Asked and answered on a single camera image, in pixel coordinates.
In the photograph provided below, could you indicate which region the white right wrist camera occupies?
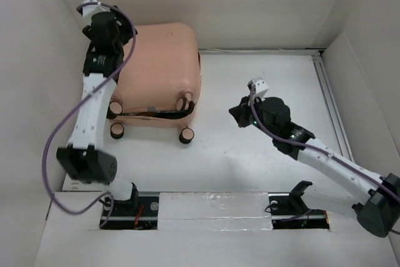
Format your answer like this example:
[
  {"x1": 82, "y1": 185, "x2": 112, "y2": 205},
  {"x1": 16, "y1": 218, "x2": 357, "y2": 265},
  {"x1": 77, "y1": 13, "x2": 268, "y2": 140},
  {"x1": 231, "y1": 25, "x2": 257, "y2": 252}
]
[{"x1": 247, "y1": 77, "x2": 269, "y2": 99}]

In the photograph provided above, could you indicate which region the pink hard-shell suitcase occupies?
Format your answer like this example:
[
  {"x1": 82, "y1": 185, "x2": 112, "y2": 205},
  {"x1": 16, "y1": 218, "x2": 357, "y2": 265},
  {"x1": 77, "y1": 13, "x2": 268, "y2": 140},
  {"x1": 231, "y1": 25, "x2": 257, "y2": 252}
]
[{"x1": 107, "y1": 23, "x2": 202, "y2": 144}]

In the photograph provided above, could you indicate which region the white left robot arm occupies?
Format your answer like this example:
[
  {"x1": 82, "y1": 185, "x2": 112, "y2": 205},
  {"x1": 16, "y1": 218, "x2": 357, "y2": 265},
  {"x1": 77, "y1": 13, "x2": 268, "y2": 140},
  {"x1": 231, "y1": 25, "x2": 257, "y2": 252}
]
[{"x1": 56, "y1": 1, "x2": 139, "y2": 215}]

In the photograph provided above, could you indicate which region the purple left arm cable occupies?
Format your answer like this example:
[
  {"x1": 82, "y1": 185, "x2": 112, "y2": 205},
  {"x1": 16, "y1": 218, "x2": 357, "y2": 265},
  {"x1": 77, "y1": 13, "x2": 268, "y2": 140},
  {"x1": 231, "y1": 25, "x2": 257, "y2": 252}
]
[{"x1": 42, "y1": 3, "x2": 138, "y2": 227}]

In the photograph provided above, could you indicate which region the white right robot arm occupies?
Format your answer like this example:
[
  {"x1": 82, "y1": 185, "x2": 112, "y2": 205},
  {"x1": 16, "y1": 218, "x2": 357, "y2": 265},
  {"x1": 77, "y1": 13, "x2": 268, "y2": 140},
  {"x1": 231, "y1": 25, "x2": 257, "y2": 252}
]
[{"x1": 229, "y1": 96, "x2": 399, "y2": 238}]

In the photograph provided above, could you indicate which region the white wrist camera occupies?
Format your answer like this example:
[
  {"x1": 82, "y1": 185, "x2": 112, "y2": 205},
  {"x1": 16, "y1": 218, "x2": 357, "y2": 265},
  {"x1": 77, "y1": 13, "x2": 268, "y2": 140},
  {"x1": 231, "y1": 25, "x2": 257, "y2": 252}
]
[
  {"x1": 247, "y1": 77, "x2": 269, "y2": 99},
  {"x1": 76, "y1": 0, "x2": 98, "y2": 17}
]

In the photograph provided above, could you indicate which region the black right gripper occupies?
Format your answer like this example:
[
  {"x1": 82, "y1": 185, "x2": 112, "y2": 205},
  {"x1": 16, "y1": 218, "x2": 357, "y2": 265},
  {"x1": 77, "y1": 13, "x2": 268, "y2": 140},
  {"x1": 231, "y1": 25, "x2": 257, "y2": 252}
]
[{"x1": 228, "y1": 94, "x2": 277, "y2": 139}]

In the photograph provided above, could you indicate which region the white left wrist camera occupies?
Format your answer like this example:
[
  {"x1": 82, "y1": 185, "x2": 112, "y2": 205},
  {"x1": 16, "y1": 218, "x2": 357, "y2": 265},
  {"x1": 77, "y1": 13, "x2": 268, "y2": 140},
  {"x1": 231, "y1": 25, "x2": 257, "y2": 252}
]
[{"x1": 76, "y1": 0, "x2": 98, "y2": 17}]

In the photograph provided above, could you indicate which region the aluminium side rail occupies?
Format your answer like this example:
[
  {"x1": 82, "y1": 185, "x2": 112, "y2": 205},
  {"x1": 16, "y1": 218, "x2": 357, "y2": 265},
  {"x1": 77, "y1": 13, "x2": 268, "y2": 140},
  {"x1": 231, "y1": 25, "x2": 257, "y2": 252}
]
[{"x1": 312, "y1": 51, "x2": 354, "y2": 162}]

